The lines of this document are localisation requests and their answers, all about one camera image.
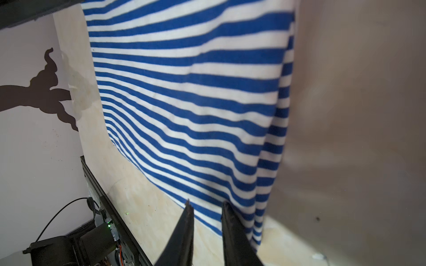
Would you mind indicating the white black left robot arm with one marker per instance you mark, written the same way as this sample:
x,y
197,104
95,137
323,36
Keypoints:
x,y
88,245

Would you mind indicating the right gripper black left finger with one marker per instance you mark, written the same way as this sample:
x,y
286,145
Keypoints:
x,y
180,247

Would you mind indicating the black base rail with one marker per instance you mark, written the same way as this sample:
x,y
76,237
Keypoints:
x,y
128,249

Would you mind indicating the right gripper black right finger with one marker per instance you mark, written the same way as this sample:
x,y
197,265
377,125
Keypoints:
x,y
236,246

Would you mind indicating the blue white striped tank top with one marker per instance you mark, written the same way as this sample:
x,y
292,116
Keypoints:
x,y
196,95

